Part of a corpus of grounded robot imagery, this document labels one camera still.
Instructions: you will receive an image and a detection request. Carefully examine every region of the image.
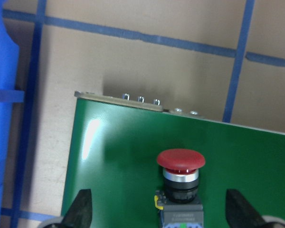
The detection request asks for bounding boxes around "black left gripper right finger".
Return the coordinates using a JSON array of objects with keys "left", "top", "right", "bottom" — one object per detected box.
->
[{"left": 225, "top": 189, "right": 266, "bottom": 228}]

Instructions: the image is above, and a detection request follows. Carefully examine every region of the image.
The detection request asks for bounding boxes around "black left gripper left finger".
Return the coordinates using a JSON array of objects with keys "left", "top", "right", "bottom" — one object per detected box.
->
[{"left": 61, "top": 189, "right": 92, "bottom": 228}]

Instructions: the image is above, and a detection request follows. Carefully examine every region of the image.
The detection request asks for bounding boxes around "red mushroom push button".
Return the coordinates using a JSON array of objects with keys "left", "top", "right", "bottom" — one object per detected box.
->
[{"left": 154, "top": 149, "right": 206, "bottom": 228}]

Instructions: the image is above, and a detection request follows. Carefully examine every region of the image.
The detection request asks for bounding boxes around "green conveyor belt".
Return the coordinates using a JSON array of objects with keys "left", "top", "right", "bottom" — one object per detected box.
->
[{"left": 62, "top": 92, "right": 285, "bottom": 228}]

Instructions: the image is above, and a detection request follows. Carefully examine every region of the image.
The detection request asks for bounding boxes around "blue left storage bin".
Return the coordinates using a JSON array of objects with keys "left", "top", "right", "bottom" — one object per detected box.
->
[{"left": 0, "top": 0, "right": 26, "bottom": 228}]

